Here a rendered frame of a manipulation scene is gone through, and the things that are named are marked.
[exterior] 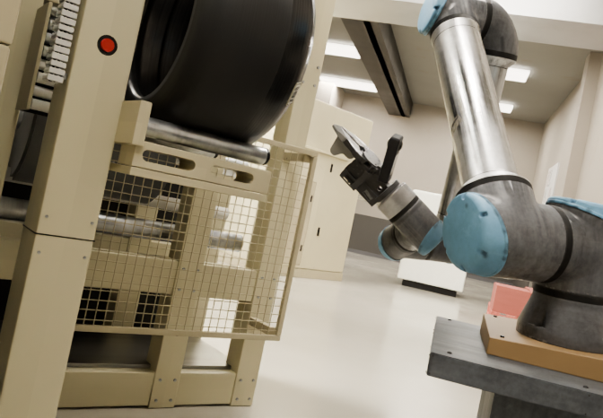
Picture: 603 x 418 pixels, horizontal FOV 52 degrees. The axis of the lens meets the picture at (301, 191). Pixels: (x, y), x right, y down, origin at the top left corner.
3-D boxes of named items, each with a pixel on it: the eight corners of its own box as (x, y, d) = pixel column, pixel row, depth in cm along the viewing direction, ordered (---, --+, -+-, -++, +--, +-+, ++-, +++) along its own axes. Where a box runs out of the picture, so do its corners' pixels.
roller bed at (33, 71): (25, 108, 167) (48, 1, 168) (14, 108, 179) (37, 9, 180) (98, 126, 179) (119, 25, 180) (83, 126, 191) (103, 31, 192)
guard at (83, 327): (16, 328, 173) (69, 83, 175) (14, 326, 174) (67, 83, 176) (279, 341, 225) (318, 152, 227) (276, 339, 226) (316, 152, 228)
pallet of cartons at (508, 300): (565, 342, 625) (572, 302, 626) (488, 324, 643) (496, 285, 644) (548, 326, 731) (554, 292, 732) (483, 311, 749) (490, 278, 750)
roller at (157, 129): (143, 117, 137) (137, 111, 141) (136, 136, 138) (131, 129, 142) (273, 152, 158) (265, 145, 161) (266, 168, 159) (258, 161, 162)
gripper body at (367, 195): (336, 173, 149) (371, 210, 149) (362, 150, 146) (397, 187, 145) (345, 166, 156) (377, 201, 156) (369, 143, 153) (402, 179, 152)
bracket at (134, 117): (131, 143, 133) (141, 99, 134) (79, 138, 166) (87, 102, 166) (145, 147, 135) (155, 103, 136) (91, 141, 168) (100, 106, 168)
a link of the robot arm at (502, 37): (512, 9, 160) (451, 257, 172) (470, -2, 157) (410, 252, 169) (539, 6, 149) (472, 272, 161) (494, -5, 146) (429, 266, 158)
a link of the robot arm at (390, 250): (414, 265, 166) (436, 254, 155) (373, 260, 163) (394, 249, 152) (413, 231, 169) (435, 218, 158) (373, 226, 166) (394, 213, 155)
